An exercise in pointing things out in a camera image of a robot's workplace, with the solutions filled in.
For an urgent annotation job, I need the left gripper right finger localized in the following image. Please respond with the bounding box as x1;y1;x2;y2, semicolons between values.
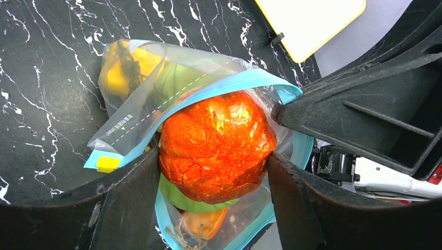
267;153;441;249

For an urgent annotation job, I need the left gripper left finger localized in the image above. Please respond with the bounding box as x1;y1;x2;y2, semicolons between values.
1;147;160;249

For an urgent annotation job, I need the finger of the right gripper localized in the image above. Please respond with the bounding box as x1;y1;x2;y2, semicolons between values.
276;28;441;176

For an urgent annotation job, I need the green cabbage toy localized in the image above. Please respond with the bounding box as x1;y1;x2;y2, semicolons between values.
158;173;239;213

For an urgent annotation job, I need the orange papaya slice toy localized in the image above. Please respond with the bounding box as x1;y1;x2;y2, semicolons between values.
182;207;229;240

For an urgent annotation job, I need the orange tangerine toy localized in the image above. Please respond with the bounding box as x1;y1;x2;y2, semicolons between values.
159;91;277;204

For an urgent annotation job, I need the clear zip top bag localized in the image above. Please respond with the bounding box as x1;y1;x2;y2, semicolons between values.
84;40;314;249

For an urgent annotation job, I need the yellow bell pepper toy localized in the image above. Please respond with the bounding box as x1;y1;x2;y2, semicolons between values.
98;39;167;98

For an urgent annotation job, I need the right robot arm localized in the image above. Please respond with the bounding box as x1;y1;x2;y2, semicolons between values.
276;28;441;201

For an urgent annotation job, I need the white dry erase board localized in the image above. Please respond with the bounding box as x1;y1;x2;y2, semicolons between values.
256;0;366;63

